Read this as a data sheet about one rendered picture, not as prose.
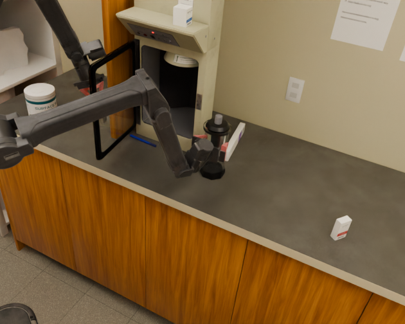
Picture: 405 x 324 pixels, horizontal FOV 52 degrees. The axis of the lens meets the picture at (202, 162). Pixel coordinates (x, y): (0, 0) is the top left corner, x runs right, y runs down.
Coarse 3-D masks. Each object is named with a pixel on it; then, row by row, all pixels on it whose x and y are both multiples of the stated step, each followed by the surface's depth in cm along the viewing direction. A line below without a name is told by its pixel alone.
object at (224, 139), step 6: (204, 126) 156; (216, 132) 153; (222, 132) 153; (204, 138) 159; (210, 138) 155; (216, 138) 155; (222, 138) 155; (216, 144) 156; (222, 144) 157; (210, 162) 161; (222, 162) 163; (204, 168) 165; (210, 168) 163; (216, 168) 163; (222, 168) 166
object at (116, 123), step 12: (96, 60) 142; (120, 60) 155; (96, 72) 142; (108, 72) 149; (120, 72) 158; (96, 84) 145; (108, 84) 152; (132, 108) 176; (108, 120) 159; (120, 120) 169; (132, 120) 179; (108, 132) 162; (120, 132) 172; (108, 144) 165; (96, 156) 160
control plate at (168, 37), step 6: (132, 24) 148; (138, 30) 152; (144, 30) 149; (150, 30) 147; (144, 36) 155; (156, 36) 150; (162, 36) 148; (168, 36) 145; (168, 42) 151; (174, 42) 149
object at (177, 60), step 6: (168, 54) 163; (174, 54) 161; (168, 60) 163; (174, 60) 161; (180, 60) 160; (186, 60) 160; (192, 60) 161; (180, 66) 161; (186, 66) 161; (192, 66) 161
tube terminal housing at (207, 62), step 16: (144, 0) 152; (160, 0) 149; (176, 0) 146; (208, 0) 140; (192, 16) 146; (208, 16) 143; (208, 32) 146; (160, 48) 159; (176, 48) 156; (208, 48) 151; (208, 64) 156; (208, 80) 161; (208, 96) 167; (208, 112) 173; (144, 128) 185
